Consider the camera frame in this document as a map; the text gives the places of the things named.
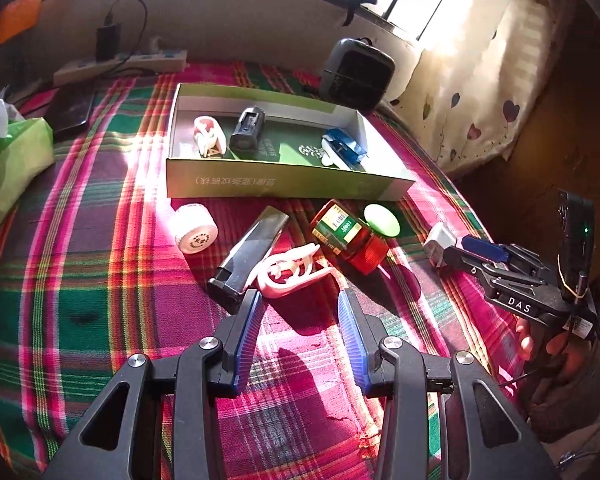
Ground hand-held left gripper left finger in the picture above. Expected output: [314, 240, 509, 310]
[42, 288, 265, 480]

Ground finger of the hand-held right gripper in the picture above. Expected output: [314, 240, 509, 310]
[441, 246, 548, 288]
[461, 235, 552, 282]

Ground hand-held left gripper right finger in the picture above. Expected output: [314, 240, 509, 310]
[336, 288, 558, 480]

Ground white usb charger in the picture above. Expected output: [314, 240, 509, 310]
[424, 224, 463, 267]

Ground pale pink plastic clip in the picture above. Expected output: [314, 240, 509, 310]
[252, 242, 333, 301]

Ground black rectangular bar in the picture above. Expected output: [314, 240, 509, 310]
[206, 206, 291, 313]

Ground green and white spool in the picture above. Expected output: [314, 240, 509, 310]
[362, 203, 401, 237]

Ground red plastic bottle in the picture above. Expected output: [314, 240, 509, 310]
[310, 199, 388, 276]

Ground small white round container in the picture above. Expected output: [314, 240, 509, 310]
[172, 202, 217, 253]

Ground green and white cardboard box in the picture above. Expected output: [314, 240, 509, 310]
[166, 82, 416, 201]

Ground blue transparent usb tester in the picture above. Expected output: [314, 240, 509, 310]
[322, 128, 369, 168]

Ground small black flashlight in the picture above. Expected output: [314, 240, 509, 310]
[229, 106, 267, 157]

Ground pink and white clip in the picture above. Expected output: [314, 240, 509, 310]
[192, 116, 227, 158]

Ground person's right forearm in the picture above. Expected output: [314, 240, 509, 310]
[520, 330, 600, 466]

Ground person's right hand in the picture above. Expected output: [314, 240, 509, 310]
[515, 316, 586, 377]

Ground cream curtain with hearts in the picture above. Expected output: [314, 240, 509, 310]
[390, 0, 571, 176]

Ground small dark grey heater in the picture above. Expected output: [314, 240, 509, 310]
[319, 37, 397, 113]

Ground black window hook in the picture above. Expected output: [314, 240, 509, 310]
[341, 0, 378, 27]

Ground black phone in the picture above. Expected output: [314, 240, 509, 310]
[47, 87, 97, 141]

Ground white power strip blue sockets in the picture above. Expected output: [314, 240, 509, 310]
[122, 49, 188, 73]

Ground green tissue pack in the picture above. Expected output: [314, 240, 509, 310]
[0, 96, 56, 231]

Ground black power adapter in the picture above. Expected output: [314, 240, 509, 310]
[96, 23, 122, 61]

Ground orange plastic bin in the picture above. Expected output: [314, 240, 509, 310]
[0, 0, 43, 51]

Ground black adapter cable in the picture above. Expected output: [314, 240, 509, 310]
[107, 0, 148, 78]

